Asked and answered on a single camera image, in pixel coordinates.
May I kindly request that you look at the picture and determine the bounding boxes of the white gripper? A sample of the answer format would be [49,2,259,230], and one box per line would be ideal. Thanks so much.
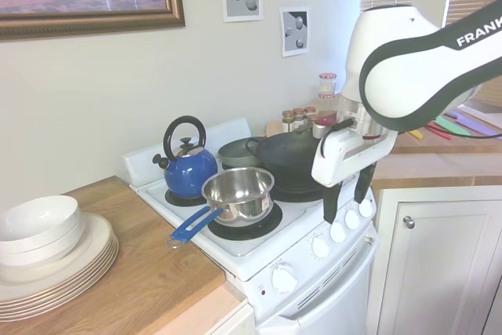
[311,130,398,224]

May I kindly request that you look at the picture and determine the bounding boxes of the black coil stove burner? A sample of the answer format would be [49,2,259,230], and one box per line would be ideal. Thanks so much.
[206,201,283,241]
[164,188,209,208]
[270,182,326,202]

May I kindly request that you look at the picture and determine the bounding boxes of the white electric stove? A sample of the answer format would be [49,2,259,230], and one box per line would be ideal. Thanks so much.
[124,117,380,335]

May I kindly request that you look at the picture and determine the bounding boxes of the red round lid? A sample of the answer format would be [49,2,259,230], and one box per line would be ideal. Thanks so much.
[315,111,338,127]

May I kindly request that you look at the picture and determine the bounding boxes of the white oven temperature knob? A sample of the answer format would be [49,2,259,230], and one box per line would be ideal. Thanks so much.
[271,262,299,293]

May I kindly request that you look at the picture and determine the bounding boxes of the jar with red checkered lid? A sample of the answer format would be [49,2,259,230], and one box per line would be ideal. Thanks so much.
[318,71,338,100]

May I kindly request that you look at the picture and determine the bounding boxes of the red knife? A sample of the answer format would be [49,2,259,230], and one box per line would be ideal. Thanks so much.
[425,122,452,140]

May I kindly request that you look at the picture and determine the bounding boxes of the white cabinet with round knob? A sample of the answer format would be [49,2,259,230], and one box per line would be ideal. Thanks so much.
[372,188,502,335]

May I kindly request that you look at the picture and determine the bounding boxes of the white oven door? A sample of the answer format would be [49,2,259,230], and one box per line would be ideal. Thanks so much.
[256,228,380,335]

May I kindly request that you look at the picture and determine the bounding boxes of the grey frying pan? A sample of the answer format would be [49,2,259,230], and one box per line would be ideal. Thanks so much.
[217,137,264,168]

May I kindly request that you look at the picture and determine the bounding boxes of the green knife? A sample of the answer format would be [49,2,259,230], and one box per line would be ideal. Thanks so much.
[434,114,471,134]

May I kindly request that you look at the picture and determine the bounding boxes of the white drawer cabinet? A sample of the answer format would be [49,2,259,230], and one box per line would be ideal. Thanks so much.
[219,291,256,335]

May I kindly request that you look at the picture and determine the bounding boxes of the medium grey shapes print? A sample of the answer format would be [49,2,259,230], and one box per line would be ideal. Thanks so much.
[278,7,311,58]

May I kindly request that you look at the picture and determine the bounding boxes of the stack of gold-rimmed plates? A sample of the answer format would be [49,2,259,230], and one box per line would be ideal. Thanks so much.
[0,212,119,322]

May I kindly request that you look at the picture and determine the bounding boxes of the white bowl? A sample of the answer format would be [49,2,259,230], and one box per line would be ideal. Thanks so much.
[0,217,89,273]
[0,195,82,242]

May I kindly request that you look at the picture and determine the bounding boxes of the black wok with wooden handle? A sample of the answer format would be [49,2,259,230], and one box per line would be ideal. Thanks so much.
[245,130,327,188]

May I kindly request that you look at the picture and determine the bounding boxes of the steel saucepan with blue handle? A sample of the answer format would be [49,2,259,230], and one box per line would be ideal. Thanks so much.
[168,166,275,250]

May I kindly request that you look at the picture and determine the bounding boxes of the blue kettle with black handle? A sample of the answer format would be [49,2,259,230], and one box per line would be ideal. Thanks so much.
[151,115,219,201]

